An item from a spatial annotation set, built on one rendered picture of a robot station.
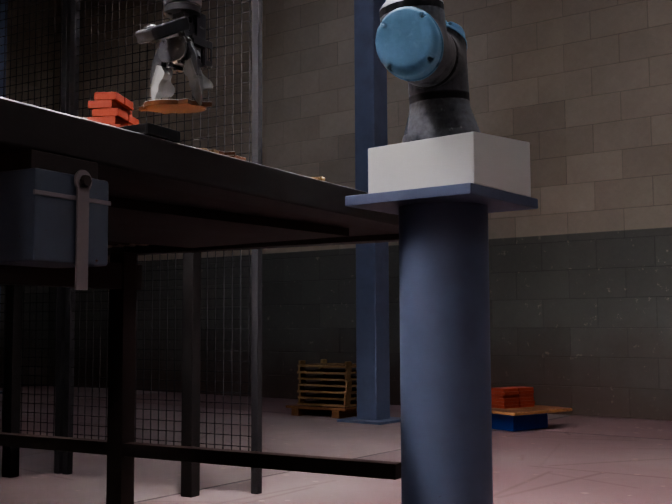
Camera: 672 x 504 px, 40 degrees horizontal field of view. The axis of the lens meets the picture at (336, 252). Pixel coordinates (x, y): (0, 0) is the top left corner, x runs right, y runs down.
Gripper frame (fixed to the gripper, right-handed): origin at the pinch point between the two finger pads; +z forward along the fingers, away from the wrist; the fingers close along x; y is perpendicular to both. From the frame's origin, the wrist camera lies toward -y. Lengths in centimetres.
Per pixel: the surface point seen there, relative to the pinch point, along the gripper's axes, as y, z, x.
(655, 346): 494, 57, 22
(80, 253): -48, 33, -26
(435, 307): 17, 40, -47
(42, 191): -55, 26, -26
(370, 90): 391, -113, 174
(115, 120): 58, -17, 74
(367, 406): 391, 94, 180
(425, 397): 17, 56, -45
